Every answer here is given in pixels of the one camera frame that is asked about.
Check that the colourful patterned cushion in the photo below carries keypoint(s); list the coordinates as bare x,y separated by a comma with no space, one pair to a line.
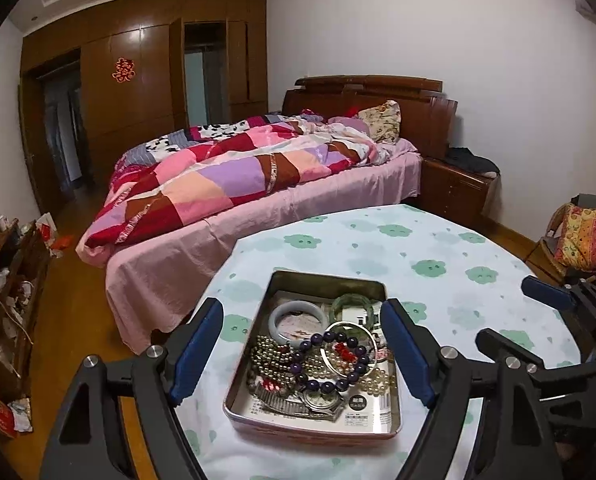
576,248

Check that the wooden wardrobe wall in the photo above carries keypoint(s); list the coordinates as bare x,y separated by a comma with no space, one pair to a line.
118,116

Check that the pink metal tin box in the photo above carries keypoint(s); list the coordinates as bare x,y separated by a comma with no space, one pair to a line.
318,354

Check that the wooden bed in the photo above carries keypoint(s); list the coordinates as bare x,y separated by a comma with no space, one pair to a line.
416,109

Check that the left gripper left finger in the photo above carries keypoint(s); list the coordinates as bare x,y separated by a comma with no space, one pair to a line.
88,439

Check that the floral pillow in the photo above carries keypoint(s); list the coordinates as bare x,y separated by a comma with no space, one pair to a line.
383,121

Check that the silver wristwatch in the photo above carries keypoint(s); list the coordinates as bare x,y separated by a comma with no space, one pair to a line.
303,404

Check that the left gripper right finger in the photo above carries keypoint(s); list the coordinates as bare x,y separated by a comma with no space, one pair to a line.
513,440

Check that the dark clothes pile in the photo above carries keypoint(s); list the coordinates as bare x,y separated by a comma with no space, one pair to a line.
465,159

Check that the person's hand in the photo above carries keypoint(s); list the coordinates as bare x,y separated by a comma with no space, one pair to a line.
565,451

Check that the red knot cord charm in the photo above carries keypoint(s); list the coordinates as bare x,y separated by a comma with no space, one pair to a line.
271,385

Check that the silver bangle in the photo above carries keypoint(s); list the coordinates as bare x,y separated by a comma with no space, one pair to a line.
349,348

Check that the red double happiness decoration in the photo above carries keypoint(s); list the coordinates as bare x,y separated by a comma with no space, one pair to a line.
124,70

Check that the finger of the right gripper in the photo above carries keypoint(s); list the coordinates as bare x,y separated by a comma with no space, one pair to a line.
495,346
559,299

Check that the patchwork quilt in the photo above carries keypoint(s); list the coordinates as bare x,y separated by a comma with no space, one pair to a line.
211,177

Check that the green jade bangle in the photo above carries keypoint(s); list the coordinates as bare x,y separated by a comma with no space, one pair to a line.
347,305

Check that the wicker chair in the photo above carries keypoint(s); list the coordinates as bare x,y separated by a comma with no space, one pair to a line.
548,242

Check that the wooden tv cabinet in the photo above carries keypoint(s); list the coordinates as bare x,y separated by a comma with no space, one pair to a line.
24,260

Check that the wooden nightstand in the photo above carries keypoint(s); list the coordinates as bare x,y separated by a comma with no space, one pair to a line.
455,194

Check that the white jade bangle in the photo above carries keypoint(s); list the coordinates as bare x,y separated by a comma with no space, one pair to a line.
295,321

